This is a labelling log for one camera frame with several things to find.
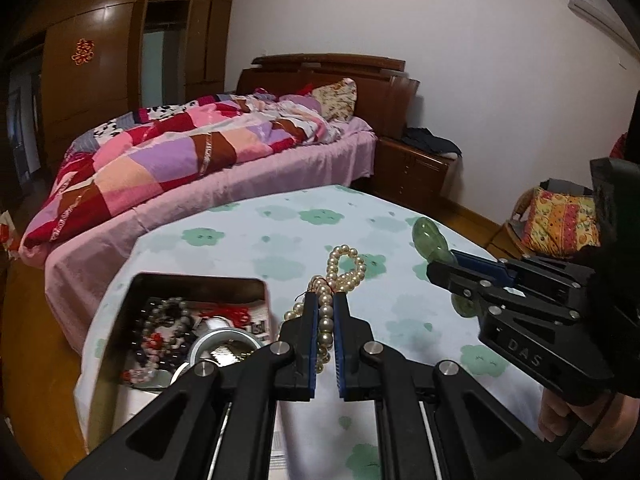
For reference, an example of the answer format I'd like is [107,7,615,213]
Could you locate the green jade link bracelet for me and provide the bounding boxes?
[411,216,480,319]

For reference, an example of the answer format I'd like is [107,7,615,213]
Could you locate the white multi-strand pearl bracelet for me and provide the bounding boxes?
[282,244,369,375]

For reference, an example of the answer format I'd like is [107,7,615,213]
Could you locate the dark bead bracelet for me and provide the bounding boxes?
[132,296,196,361]

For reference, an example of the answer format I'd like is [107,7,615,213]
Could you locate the right hand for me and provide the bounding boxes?
[538,389,639,460]

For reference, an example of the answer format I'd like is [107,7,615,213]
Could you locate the wicker chair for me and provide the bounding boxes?
[484,188,539,259]

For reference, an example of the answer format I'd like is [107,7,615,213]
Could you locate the colourful floral cushion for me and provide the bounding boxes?
[522,186,600,259]

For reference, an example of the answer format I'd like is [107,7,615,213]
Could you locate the white paper leaflet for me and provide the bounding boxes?
[244,300,273,344]

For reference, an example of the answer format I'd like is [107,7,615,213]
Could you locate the cloud print table cloth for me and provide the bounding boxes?
[72,184,551,480]

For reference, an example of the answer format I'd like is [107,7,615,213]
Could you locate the wooden nightstand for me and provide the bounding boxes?
[371,138,458,210]

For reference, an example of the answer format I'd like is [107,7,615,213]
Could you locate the dark clothes on nightstand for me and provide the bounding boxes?
[400,127,462,157]

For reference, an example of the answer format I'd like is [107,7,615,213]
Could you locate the wooden headboard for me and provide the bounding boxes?
[235,52,421,141]

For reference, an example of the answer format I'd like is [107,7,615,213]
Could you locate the pink tin box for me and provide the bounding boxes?
[74,272,270,450]

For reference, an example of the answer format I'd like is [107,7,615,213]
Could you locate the floral pillow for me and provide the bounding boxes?
[311,78,357,122]

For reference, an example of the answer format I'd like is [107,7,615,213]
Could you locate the pink bed sheet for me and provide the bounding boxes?
[18,118,376,353]

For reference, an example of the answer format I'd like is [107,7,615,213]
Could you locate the white air conditioner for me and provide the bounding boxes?
[567,0,639,58]

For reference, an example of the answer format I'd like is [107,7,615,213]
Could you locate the patchwork quilt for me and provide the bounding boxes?
[20,96,344,263]

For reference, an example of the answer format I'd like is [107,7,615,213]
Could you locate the brown wooden wardrobe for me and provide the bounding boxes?
[13,0,232,170]

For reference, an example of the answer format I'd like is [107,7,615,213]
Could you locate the red double happiness decal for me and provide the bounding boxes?
[70,38,96,66]

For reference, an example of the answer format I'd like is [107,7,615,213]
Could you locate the red white bead bracelet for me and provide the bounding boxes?
[121,328,172,386]

